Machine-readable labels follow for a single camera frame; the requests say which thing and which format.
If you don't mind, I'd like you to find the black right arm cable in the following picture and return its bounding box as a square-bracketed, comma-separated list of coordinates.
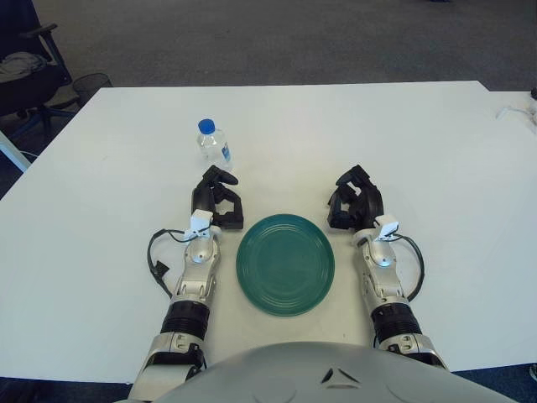
[392, 233, 425, 303]

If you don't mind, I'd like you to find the thin white cable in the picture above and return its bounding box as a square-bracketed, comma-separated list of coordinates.
[496, 104, 537, 125]

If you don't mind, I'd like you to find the silver robot torso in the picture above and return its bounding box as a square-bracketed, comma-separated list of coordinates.
[161, 340, 537, 403]

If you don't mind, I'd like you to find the black mesh waste bin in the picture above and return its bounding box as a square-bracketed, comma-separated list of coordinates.
[71, 72, 113, 106]

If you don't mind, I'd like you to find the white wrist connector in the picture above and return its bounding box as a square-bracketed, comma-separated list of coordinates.
[374, 212, 399, 241]
[189, 211, 213, 241]

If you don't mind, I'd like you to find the green round plate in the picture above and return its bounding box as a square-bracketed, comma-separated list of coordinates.
[236, 213, 336, 316]

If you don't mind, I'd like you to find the white right wrist connector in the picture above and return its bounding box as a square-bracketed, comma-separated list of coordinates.
[374, 212, 399, 241]

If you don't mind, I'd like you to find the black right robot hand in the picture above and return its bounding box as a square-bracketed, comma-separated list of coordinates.
[325, 165, 386, 231]

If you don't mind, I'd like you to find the white desk edge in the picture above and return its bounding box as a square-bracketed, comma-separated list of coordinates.
[0, 128, 33, 172]

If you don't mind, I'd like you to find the white left wrist connector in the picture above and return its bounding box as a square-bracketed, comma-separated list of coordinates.
[189, 211, 213, 241]

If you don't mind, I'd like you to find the grey cloth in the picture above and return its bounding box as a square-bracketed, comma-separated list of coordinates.
[0, 52, 45, 76]

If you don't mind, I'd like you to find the black office chair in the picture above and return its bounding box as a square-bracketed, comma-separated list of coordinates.
[0, 0, 81, 139]

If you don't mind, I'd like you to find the clear bottle with blue cap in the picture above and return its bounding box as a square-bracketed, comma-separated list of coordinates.
[196, 118, 234, 173]

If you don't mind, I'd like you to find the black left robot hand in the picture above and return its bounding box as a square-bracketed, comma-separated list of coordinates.
[190, 165, 245, 232]

